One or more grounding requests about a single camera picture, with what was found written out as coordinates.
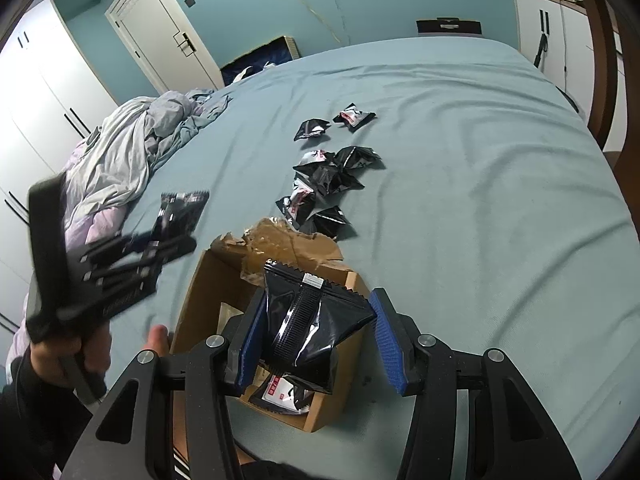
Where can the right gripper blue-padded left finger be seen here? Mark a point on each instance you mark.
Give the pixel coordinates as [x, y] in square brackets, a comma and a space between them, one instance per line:
[248, 332]

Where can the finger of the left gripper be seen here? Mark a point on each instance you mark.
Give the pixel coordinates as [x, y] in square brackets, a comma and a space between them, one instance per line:
[155, 256]
[113, 248]

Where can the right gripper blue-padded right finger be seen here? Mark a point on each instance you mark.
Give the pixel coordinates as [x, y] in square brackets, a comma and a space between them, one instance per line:
[395, 345]

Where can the black foil packet with seam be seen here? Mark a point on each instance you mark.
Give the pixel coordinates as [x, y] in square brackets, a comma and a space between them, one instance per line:
[308, 317]

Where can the white black snack packet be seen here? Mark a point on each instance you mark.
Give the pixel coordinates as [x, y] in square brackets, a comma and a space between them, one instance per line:
[282, 396]

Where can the person's left hand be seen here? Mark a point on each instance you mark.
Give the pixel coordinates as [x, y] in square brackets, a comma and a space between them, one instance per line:
[46, 356]

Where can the pink quilt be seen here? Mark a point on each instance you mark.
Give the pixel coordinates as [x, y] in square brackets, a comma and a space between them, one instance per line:
[87, 230]

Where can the brown cardboard box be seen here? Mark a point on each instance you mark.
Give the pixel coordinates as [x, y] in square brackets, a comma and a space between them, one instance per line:
[229, 273]

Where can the crumpled grey blanket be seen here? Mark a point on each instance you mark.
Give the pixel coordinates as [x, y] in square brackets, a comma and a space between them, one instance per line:
[113, 166]

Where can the teal bed sheet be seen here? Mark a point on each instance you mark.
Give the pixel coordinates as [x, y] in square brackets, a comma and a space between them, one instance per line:
[494, 219]

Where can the white wardrobe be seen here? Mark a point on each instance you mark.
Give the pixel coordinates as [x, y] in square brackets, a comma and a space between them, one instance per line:
[50, 101]

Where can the pile of black snack packets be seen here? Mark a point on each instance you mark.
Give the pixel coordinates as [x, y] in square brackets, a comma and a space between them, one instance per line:
[319, 177]

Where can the white door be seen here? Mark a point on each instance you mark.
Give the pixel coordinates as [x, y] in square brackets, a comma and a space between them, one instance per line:
[164, 44]

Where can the framed dark picture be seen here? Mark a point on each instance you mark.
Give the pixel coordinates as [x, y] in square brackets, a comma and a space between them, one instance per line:
[278, 51]

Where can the black box behind bed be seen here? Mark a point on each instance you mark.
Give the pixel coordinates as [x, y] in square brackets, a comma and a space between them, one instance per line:
[449, 26]

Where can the white cabinet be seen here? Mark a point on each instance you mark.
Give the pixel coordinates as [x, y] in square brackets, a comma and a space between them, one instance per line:
[557, 39]

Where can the wooden chair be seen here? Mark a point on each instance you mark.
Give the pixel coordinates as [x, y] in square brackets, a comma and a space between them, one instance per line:
[607, 18]

